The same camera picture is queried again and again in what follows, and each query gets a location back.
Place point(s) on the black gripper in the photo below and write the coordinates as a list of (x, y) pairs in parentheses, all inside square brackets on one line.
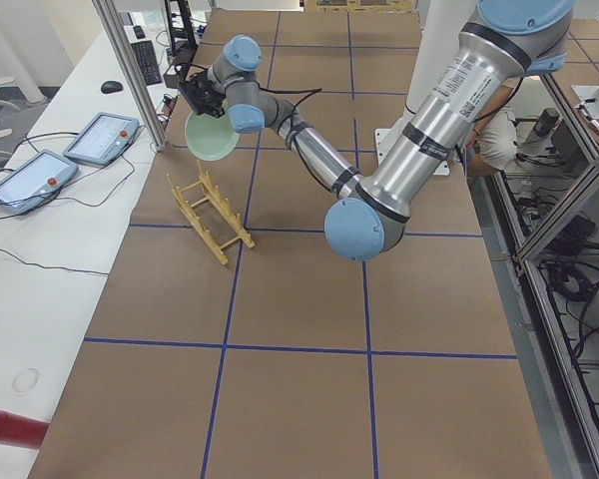
[(211, 101)]

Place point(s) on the light green plate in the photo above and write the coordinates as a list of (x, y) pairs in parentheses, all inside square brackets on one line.
[(210, 138)]

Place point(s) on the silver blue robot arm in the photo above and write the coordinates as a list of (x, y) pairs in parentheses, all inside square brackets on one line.
[(472, 47)]

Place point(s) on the black keyboard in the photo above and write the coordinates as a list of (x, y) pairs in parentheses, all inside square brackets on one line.
[(145, 55)]

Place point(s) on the black computer mouse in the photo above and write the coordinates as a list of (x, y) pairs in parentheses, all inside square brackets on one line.
[(111, 86)]

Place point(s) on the teach pendant tablet far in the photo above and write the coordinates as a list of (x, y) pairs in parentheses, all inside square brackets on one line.
[(103, 140)]

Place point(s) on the teach pendant tablet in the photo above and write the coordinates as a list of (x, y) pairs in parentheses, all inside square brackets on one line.
[(35, 182), (103, 140)]

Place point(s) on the wooden dish rack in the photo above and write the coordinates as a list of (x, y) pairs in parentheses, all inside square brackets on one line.
[(210, 213)]

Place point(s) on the teach pendant tablet near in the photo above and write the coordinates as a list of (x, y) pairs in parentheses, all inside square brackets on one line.
[(35, 182)]

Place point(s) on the person in beige shorts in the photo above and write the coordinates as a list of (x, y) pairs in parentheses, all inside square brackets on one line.
[(493, 140)]

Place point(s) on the red cylinder tube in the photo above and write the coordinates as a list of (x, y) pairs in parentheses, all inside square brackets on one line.
[(21, 431)]

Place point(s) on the aluminium frame post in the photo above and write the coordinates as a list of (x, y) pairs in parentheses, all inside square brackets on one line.
[(116, 33)]

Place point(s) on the aluminium frame rail right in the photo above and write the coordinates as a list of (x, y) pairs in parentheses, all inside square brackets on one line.
[(548, 202)]

